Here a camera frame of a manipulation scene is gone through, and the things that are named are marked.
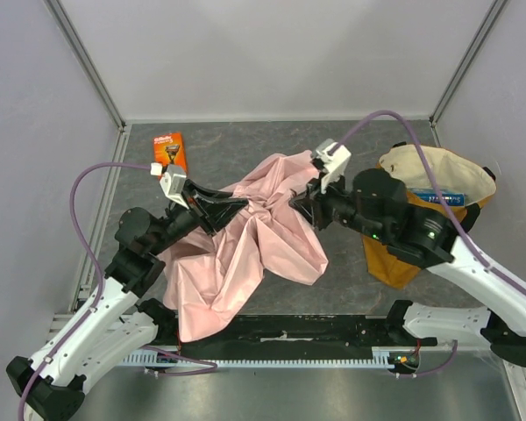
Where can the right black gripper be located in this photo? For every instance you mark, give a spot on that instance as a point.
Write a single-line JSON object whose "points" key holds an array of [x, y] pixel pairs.
{"points": [[318, 204]]}

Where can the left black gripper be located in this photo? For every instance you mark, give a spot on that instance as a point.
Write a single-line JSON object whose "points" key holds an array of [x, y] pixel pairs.
{"points": [[200, 210]]}

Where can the pink folding umbrella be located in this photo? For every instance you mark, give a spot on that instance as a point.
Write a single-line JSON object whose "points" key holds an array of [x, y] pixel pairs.
{"points": [[209, 279]]}

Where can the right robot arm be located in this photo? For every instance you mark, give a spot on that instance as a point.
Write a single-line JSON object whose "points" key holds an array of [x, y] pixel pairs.
{"points": [[378, 208]]}

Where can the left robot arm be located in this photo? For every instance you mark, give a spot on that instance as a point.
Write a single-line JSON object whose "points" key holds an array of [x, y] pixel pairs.
{"points": [[114, 322]]}

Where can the orange Gillette razor box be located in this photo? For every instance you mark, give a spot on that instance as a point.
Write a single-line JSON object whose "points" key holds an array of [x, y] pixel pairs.
{"points": [[169, 149]]}

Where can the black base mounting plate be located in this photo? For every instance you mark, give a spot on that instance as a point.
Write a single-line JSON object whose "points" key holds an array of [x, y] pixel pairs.
{"points": [[282, 337]]}

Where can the orange canvas tote bag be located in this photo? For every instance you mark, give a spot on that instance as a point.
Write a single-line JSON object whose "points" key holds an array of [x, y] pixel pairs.
{"points": [[452, 172]]}

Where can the blue Harry's razor box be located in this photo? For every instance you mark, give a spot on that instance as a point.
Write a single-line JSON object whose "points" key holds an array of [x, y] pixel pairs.
{"points": [[453, 199]]}

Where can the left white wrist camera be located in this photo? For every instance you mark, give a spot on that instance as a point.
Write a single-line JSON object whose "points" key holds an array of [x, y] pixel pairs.
{"points": [[172, 181]]}

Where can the white slotted cable duct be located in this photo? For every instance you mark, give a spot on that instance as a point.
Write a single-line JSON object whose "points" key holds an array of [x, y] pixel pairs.
{"points": [[153, 359]]}

